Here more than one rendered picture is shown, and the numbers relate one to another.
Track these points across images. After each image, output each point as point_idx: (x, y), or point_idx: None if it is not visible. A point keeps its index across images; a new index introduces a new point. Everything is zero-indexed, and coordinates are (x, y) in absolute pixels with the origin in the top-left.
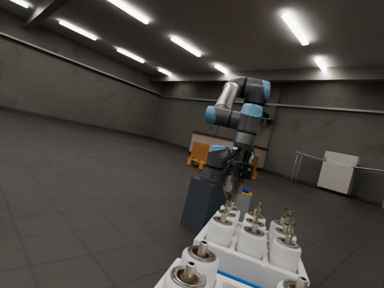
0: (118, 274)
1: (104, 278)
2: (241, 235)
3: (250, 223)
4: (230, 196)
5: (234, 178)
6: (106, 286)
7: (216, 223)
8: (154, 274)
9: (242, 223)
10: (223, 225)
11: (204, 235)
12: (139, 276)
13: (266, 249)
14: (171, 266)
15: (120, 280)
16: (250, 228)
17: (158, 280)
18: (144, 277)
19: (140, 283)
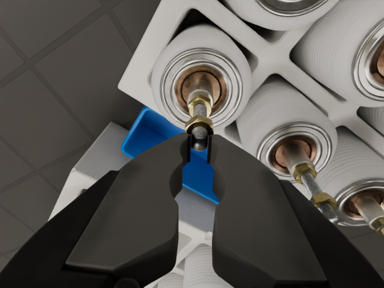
0: (22, 28)
1: (4, 44)
2: (244, 143)
3: (353, 79)
4: (207, 145)
5: (222, 246)
6: (16, 66)
7: (163, 112)
8: (90, 23)
9: (346, 23)
10: (184, 128)
11: (159, 53)
12: (61, 32)
13: (351, 111)
14: (62, 193)
15: (33, 49)
16: (291, 139)
17: (99, 43)
18: (72, 35)
19: (68, 55)
